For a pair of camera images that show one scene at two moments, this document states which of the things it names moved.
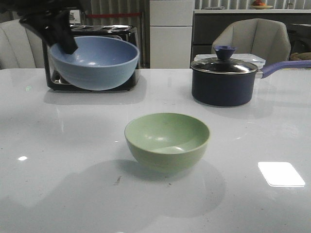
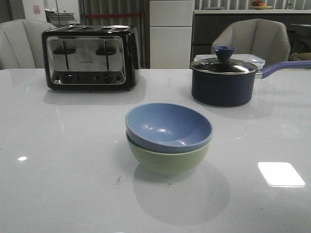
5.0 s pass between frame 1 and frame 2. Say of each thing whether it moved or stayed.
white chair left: stayed
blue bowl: moved
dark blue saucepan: stayed
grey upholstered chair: stayed
